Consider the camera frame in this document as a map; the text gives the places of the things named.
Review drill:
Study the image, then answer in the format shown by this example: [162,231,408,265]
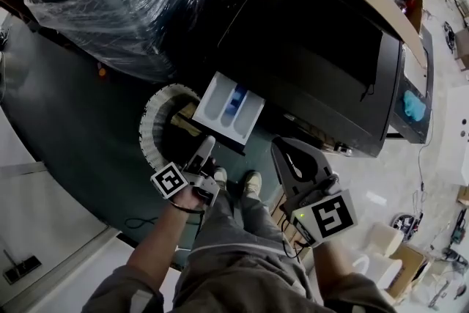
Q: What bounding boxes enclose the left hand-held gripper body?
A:
[149,154,221,209]

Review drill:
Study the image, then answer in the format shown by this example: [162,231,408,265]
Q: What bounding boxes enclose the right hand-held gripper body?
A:
[280,172,359,249]

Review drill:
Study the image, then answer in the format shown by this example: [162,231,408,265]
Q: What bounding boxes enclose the white detergent drawer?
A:
[191,71,267,155]

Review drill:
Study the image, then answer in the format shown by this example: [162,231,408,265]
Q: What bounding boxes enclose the person's right forearm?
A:
[311,236,369,292]

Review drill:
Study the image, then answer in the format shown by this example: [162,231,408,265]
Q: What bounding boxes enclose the person's left forearm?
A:
[126,191,207,281]

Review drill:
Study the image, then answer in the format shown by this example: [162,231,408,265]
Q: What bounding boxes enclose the white ribbed washing machine door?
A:
[138,82,207,173]

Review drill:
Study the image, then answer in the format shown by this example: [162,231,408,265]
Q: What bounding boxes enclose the black washing machine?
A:
[211,0,405,159]

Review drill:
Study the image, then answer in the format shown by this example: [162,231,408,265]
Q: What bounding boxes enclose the large open cardboard box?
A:
[325,0,435,67]

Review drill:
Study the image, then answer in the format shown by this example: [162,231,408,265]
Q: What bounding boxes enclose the person's left beige shoe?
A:
[213,166,229,192]

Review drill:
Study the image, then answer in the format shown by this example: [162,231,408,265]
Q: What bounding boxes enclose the person's beige shoe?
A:
[240,169,263,203]
[213,166,229,192]

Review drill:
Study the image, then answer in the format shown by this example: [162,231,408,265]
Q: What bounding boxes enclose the person's right beige shoe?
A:
[240,169,263,203]

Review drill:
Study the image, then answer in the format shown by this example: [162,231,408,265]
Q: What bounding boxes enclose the person's grey trousers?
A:
[171,186,316,313]

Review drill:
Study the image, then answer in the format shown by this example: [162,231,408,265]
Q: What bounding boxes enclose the small cardboard box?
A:
[387,242,430,302]

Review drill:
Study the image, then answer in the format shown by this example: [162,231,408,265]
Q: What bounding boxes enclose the blue cloth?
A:
[402,89,428,122]

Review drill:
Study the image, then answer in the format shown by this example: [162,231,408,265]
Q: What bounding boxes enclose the black glass-top appliance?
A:
[386,24,436,146]

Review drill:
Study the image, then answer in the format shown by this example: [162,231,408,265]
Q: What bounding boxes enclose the plastic-wrapped black appliance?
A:
[23,0,213,84]

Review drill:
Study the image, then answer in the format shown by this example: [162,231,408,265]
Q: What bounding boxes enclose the metal floor plate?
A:
[2,248,42,285]

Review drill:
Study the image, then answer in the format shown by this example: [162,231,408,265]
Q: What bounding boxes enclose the left gripper black strap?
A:
[169,200,207,216]

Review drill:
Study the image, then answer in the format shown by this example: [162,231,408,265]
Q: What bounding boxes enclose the black looped cable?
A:
[124,216,159,229]

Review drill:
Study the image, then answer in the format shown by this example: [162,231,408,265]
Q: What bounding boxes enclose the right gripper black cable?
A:
[280,208,313,260]

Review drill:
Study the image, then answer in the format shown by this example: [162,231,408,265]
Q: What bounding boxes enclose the thin floor cable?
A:
[412,109,435,219]

